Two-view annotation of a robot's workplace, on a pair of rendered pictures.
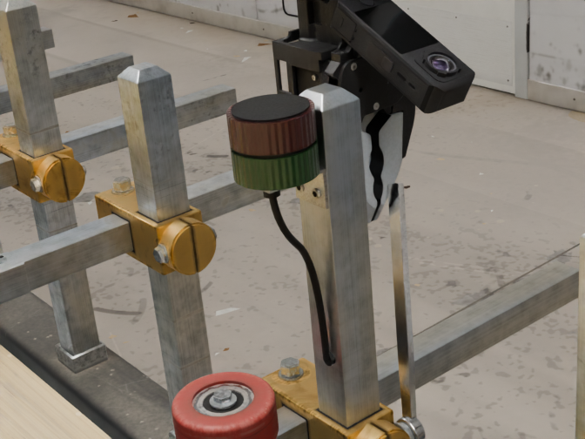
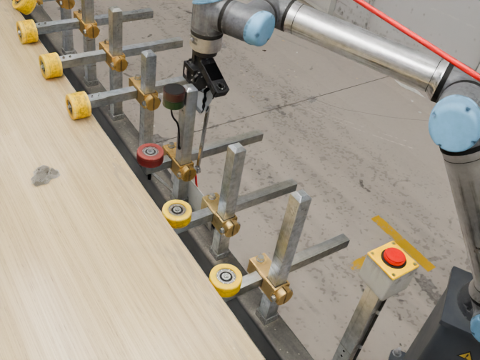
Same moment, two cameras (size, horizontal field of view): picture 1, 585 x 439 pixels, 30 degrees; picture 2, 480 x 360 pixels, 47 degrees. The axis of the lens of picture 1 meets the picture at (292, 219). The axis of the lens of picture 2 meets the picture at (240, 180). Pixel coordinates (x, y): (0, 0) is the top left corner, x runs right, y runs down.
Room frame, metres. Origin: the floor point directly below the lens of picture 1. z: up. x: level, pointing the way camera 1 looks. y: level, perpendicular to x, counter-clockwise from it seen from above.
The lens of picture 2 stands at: (-0.58, -0.13, 1.96)
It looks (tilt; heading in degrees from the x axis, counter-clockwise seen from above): 41 degrees down; 356
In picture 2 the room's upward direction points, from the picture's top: 11 degrees clockwise
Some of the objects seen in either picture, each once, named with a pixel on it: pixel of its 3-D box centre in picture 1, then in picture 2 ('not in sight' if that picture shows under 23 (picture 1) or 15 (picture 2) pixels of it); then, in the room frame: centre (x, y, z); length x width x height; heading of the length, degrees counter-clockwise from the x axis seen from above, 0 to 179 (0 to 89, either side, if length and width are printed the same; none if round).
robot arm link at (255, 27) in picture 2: not in sight; (248, 22); (0.79, -0.16, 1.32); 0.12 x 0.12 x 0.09; 64
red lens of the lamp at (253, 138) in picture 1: (272, 124); (173, 92); (0.70, 0.01, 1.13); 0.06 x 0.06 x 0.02
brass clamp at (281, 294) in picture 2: not in sight; (269, 279); (0.34, -0.31, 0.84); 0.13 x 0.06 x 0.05; 36
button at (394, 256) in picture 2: not in sight; (393, 257); (0.12, -0.48, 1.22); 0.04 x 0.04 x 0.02
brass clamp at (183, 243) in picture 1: (155, 228); (144, 93); (0.95, 0.13, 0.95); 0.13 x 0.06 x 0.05; 36
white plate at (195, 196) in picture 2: not in sight; (191, 193); (0.72, -0.07, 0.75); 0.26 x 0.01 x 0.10; 36
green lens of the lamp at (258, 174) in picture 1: (275, 158); (173, 100); (0.70, 0.01, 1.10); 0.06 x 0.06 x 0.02
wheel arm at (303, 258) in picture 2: not in sight; (285, 266); (0.39, -0.35, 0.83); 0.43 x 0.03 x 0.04; 126
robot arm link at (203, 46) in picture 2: not in sight; (204, 41); (0.83, -0.05, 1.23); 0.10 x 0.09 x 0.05; 126
